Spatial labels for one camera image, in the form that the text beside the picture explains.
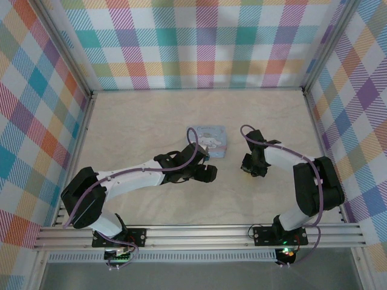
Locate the green circuit board with connector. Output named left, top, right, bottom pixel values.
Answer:
left=103, top=246, right=134, bottom=262

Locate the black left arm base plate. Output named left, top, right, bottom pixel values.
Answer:
left=91, top=228, right=148, bottom=248

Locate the aluminium frame post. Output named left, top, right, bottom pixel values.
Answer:
left=301, top=0, right=361, bottom=95
left=35, top=0, right=95, bottom=95

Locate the circuit board with orange part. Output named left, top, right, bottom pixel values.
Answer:
left=277, top=246, right=299, bottom=264

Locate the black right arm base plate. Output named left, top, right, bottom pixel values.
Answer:
left=252, top=225, right=309, bottom=247

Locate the aluminium side rail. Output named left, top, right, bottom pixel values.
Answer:
left=50, top=90, right=98, bottom=228
left=302, top=87, right=349, bottom=225

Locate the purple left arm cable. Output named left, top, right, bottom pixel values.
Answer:
left=62, top=127, right=200, bottom=271

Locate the aluminium back rail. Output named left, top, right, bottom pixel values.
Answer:
left=90, top=86, right=306, bottom=93

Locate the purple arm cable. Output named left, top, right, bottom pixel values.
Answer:
left=239, top=124, right=326, bottom=268
left=62, top=127, right=200, bottom=271

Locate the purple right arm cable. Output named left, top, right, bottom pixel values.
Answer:
left=239, top=124, right=326, bottom=268

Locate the grey slotted cable duct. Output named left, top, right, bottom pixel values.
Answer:
left=48, top=248, right=278, bottom=264

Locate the long aluminium mounting rail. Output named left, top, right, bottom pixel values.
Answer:
left=32, top=222, right=367, bottom=250

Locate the blue cartoon square padlock box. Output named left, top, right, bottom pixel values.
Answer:
left=185, top=125, right=228, bottom=160

